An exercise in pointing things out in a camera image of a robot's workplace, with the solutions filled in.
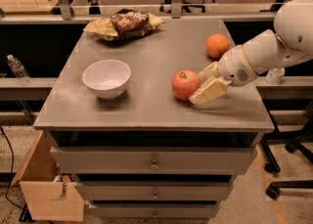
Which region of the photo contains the white bowl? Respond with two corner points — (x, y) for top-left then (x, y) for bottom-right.
(82, 60), (131, 100)

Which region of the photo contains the black floor cable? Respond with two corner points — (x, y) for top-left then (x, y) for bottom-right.
(0, 125), (25, 210)

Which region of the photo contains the orange fruit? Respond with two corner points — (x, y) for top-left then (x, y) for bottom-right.
(205, 34), (230, 59)

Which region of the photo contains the clear water bottle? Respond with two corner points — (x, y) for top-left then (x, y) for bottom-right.
(7, 55), (31, 85)

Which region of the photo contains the small clear sanitizer bottle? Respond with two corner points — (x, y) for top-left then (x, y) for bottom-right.
(265, 67), (285, 84)

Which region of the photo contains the red apple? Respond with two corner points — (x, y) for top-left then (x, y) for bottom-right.
(171, 69), (201, 101)

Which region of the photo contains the brown chip bag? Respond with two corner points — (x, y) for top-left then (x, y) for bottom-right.
(84, 10), (163, 41)

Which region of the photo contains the light wooden open drawer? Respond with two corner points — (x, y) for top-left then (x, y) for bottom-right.
(11, 131), (84, 222)

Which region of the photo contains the black office chair base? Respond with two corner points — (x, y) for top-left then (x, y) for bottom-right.
(260, 126), (313, 201)

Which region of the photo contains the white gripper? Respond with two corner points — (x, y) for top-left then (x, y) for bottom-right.
(189, 45), (257, 105)

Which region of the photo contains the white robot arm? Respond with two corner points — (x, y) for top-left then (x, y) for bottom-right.
(190, 0), (313, 105)

